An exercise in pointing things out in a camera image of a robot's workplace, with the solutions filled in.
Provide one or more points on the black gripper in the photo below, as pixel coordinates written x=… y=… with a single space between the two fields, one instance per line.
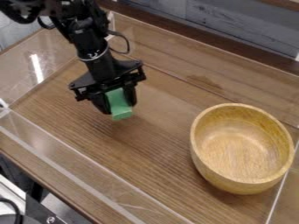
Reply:
x=108 y=74

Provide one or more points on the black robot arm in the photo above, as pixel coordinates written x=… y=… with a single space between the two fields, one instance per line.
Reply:
x=79 y=19

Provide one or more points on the green rectangular block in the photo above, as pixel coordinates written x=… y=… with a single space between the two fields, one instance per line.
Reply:
x=119 y=107

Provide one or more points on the brown wooden bowl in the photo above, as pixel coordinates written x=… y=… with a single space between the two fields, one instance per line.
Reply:
x=242 y=148

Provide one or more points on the clear acrylic tray wall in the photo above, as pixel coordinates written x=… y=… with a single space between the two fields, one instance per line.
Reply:
x=82 y=182

